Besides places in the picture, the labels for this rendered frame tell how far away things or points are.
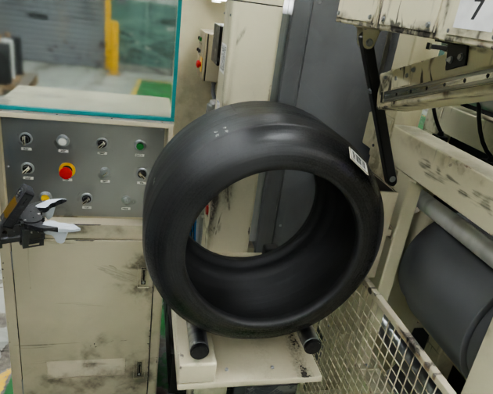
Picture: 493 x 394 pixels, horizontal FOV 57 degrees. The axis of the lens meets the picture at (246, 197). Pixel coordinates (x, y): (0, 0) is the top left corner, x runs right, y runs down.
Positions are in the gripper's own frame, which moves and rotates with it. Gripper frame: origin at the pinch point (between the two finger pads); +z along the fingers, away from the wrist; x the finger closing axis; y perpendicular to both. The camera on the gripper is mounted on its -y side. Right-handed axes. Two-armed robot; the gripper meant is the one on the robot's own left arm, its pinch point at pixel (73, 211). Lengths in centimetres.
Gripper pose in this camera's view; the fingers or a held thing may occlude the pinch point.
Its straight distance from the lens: 135.0
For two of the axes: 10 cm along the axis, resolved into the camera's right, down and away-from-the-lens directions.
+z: 8.3, -1.2, 5.5
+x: 5.2, 5.1, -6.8
